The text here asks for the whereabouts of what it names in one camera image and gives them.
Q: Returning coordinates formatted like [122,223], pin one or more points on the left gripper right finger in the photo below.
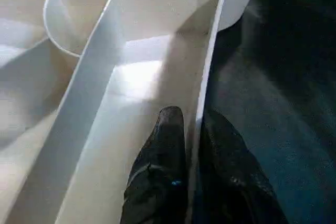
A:
[231,182]

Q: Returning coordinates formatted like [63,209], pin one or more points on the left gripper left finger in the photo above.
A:
[160,171]

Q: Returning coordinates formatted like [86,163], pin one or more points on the white plastic table top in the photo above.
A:
[78,103]

